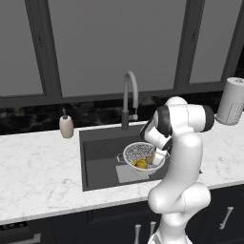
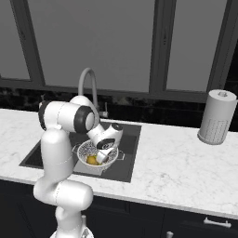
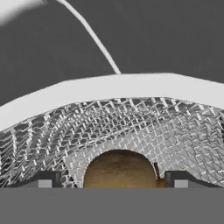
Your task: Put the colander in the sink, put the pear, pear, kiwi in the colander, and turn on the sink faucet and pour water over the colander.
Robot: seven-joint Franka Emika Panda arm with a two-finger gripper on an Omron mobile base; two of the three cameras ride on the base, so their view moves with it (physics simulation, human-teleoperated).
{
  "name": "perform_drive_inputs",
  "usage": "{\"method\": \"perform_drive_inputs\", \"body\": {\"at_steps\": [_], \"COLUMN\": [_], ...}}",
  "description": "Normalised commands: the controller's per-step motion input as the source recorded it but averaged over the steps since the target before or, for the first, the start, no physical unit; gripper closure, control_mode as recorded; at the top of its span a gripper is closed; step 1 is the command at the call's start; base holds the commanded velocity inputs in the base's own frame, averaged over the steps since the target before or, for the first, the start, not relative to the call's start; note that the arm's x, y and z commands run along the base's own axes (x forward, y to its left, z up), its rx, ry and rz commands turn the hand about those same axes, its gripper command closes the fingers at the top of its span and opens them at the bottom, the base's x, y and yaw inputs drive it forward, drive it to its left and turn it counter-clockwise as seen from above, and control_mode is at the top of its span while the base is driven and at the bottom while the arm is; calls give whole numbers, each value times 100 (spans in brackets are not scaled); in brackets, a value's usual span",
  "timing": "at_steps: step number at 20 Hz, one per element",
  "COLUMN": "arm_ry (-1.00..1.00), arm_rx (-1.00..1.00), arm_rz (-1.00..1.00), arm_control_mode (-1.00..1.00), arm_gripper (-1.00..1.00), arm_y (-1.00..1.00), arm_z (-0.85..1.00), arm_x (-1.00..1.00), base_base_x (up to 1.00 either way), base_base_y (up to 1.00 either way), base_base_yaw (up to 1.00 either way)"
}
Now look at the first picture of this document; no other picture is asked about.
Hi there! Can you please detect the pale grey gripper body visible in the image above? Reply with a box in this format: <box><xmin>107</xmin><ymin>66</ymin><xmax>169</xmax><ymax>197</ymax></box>
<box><xmin>153</xmin><ymin>146</ymin><xmax>170</xmax><ymax>160</ymax></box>

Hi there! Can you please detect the brown-green kiwi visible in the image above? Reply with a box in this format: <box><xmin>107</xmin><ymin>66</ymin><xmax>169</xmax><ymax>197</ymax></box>
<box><xmin>145</xmin><ymin>152</ymin><xmax>156</xmax><ymax>165</ymax></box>

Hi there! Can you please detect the yellow pear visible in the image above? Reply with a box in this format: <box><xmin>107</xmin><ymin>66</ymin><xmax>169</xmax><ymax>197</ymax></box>
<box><xmin>133</xmin><ymin>159</ymin><xmax>150</xmax><ymax>170</ymax></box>

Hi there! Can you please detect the white mesh colander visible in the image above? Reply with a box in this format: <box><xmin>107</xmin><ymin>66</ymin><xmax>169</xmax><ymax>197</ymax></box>
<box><xmin>115</xmin><ymin>141</ymin><xmax>167</xmax><ymax>175</ymax></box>

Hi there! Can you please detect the grey arched faucet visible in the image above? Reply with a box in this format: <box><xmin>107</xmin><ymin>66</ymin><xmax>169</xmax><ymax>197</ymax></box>
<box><xmin>121</xmin><ymin>70</ymin><xmax>140</xmax><ymax>132</ymax></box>

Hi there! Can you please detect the dark grey sink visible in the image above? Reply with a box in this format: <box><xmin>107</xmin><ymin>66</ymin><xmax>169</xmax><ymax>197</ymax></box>
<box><xmin>78</xmin><ymin>122</ymin><xmax>179</xmax><ymax>193</ymax></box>

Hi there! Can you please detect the dark drawer front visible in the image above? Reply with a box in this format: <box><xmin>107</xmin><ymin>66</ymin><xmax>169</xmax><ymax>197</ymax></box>
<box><xmin>86</xmin><ymin>201</ymin><xmax>154</xmax><ymax>224</ymax></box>

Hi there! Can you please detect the dark cupboard door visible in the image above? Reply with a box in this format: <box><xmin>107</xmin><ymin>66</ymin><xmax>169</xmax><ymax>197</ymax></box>
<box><xmin>51</xmin><ymin>213</ymin><xmax>146</xmax><ymax>244</ymax></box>
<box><xmin>187</xmin><ymin>184</ymin><xmax>244</xmax><ymax>244</ymax></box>
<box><xmin>144</xmin><ymin>213</ymin><xmax>165</xmax><ymax>244</ymax></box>

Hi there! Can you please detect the white paper towel roll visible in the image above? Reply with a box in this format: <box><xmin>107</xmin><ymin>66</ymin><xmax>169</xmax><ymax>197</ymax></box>
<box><xmin>215</xmin><ymin>76</ymin><xmax>244</xmax><ymax>127</ymax></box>

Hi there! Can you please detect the beige soap dispenser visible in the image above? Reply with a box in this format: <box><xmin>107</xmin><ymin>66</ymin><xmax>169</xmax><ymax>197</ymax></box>
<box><xmin>58</xmin><ymin>108</ymin><xmax>75</xmax><ymax>140</ymax></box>

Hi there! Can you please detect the dark framed window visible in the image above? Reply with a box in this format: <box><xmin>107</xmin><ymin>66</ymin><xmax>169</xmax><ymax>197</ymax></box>
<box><xmin>0</xmin><ymin>0</ymin><xmax>244</xmax><ymax>110</ymax></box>

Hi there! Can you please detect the dark dishwasher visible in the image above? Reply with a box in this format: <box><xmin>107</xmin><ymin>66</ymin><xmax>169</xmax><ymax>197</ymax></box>
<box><xmin>0</xmin><ymin>221</ymin><xmax>51</xmax><ymax>244</ymax></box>

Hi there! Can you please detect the silver cupboard handle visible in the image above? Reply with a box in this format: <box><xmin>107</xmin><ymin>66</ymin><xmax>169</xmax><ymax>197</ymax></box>
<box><xmin>148</xmin><ymin>220</ymin><xmax>158</xmax><ymax>239</ymax></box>
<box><xmin>218</xmin><ymin>206</ymin><xmax>234</xmax><ymax>231</ymax></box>
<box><xmin>133</xmin><ymin>223</ymin><xmax>143</xmax><ymax>244</ymax></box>

